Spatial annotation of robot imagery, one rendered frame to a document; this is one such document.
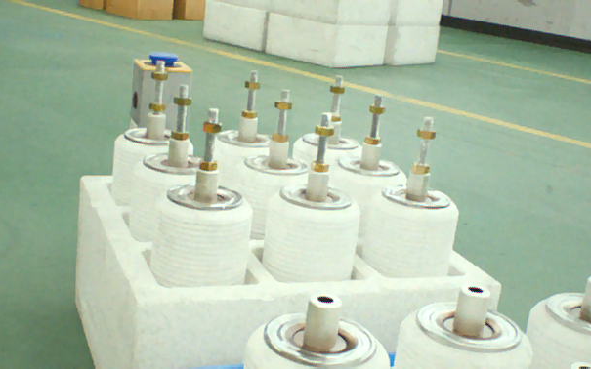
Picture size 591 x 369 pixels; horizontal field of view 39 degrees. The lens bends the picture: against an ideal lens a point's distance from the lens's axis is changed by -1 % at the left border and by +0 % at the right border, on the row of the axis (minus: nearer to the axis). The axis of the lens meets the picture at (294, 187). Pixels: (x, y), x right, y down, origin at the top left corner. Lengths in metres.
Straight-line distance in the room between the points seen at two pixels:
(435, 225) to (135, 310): 0.32
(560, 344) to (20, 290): 0.79
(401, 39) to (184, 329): 3.29
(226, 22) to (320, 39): 0.58
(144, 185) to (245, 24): 3.10
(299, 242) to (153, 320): 0.17
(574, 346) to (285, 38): 3.24
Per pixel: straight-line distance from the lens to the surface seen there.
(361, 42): 3.80
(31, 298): 1.21
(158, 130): 1.04
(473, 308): 0.61
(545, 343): 0.68
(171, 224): 0.81
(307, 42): 3.74
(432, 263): 0.91
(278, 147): 0.96
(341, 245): 0.85
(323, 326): 0.56
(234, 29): 4.04
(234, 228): 0.81
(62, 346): 1.08
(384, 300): 0.86
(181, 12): 4.96
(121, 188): 1.04
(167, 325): 0.79
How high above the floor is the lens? 0.50
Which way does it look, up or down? 16 degrees down
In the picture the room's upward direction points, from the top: 7 degrees clockwise
